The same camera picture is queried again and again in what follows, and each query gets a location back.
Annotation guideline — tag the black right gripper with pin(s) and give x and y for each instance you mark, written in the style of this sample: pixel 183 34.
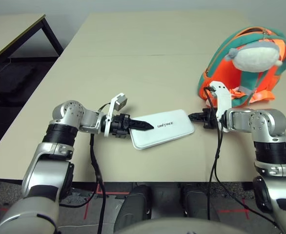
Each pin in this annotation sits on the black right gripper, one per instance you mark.
pixel 210 119

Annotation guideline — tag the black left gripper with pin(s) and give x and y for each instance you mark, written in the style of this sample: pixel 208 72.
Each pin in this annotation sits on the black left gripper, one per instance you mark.
pixel 120 125

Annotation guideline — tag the white Unitree pencil case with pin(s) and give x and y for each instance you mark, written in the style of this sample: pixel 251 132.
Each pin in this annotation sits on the white Unitree pencil case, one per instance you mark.
pixel 165 132

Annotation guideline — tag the orange and teal backpack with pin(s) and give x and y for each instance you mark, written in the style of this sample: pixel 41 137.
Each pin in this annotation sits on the orange and teal backpack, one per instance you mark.
pixel 221 73

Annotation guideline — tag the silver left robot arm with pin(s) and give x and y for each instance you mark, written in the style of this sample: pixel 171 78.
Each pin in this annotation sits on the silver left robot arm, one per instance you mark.
pixel 47 175

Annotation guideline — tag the dark grey robot left leg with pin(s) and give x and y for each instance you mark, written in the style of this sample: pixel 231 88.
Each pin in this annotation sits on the dark grey robot left leg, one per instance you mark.
pixel 133 207

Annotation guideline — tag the dark grey robot leg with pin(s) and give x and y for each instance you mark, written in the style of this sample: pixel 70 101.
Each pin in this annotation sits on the dark grey robot leg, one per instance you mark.
pixel 133 207
pixel 199 204

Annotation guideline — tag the white and grey plush toy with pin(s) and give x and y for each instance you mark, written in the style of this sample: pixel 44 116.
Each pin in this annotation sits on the white and grey plush toy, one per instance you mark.
pixel 255 58

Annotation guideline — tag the dark grey robot right leg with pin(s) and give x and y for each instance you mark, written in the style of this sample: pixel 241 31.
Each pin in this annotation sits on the dark grey robot right leg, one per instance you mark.
pixel 199 204

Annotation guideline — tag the grey robot torso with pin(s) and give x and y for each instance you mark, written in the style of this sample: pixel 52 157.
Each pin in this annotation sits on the grey robot torso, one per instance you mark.
pixel 194 228

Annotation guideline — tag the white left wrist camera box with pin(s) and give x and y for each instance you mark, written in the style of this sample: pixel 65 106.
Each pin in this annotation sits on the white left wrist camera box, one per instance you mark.
pixel 113 109

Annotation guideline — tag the beige side table black frame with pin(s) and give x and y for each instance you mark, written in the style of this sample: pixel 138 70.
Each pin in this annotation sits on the beige side table black frame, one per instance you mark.
pixel 6 31

